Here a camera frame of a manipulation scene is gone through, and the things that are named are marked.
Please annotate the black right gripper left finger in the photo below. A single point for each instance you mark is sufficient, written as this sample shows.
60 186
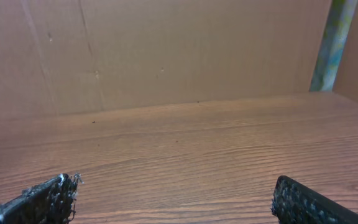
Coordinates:
52 201

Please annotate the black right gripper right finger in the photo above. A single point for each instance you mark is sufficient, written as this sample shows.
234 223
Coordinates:
294 203

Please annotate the green blue painted post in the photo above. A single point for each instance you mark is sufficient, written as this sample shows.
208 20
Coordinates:
332 45

